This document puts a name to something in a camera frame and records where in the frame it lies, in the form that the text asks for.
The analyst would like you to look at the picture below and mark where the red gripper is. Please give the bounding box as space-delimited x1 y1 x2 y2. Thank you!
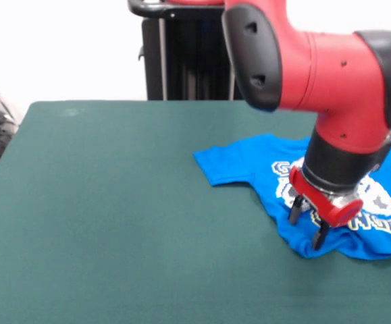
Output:
288 165 365 251

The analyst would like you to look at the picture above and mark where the blue printed t-shirt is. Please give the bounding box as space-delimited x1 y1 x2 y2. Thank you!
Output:
192 133 391 261

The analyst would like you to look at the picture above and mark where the dark green tablecloth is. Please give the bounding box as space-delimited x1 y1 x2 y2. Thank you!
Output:
0 100 391 324

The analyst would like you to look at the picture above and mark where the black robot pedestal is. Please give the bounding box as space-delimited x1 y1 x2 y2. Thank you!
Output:
127 0 246 101

